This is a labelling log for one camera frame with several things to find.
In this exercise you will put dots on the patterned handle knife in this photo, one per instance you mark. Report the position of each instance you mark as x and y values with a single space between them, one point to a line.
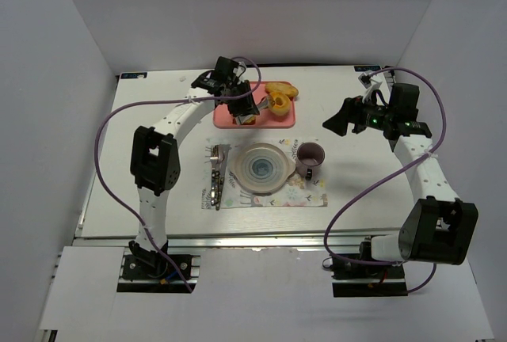
218 183

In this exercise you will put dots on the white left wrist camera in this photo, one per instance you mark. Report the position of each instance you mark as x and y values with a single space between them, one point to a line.
239 71

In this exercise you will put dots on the floral placemat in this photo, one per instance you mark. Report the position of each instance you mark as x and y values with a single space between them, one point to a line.
297 192

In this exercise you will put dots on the flat bread roll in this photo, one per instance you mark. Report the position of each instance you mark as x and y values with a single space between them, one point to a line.
281 87

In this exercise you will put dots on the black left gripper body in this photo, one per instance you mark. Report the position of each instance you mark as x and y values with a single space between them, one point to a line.
242 105

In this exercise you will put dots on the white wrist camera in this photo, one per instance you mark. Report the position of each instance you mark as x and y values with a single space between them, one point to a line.
370 83
239 71

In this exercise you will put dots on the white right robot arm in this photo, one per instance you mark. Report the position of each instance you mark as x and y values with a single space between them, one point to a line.
440 226

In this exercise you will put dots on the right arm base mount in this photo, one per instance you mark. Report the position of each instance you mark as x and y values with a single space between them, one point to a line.
352 280

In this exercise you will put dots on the metal fork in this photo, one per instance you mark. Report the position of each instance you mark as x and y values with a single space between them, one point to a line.
214 187

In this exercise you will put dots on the pink tray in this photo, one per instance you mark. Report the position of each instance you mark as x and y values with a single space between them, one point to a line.
265 120

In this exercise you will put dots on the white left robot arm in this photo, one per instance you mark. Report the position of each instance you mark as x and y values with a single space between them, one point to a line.
155 162

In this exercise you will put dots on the purple mug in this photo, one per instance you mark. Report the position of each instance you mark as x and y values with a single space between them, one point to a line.
309 158

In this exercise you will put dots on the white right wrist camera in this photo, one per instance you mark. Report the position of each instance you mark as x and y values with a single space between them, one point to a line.
370 83

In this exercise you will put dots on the metal spoon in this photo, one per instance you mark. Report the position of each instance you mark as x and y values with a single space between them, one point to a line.
216 157

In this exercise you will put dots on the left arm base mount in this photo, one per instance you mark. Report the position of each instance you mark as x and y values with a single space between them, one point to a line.
147 272

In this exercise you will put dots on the clear glass plate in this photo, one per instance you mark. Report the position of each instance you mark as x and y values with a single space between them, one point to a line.
261 168

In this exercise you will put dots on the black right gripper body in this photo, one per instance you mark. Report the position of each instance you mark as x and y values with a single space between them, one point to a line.
353 114

